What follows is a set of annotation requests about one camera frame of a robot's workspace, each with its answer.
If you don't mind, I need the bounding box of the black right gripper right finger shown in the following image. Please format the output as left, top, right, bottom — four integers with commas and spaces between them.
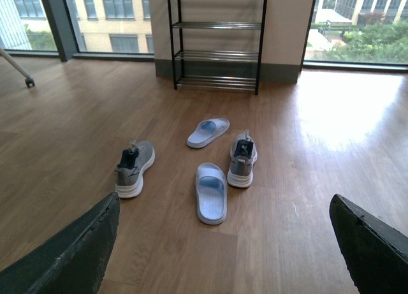
329, 194, 407, 293

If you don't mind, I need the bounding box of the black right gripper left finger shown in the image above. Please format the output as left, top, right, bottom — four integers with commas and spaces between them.
1, 193, 120, 293

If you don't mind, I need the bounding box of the grey sneaker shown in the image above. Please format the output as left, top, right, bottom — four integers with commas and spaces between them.
115, 140, 155, 198
227, 129, 258, 188

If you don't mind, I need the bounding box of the light blue slipper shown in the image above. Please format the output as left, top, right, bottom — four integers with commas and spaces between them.
196, 163, 227, 225
187, 118, 230, 149

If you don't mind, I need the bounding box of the black metal shoe rack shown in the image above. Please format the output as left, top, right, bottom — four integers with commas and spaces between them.
167, 0, 268, 93

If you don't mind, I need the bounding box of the white stand leg with caster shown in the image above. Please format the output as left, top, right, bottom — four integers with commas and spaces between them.
0, 48, 35, 88

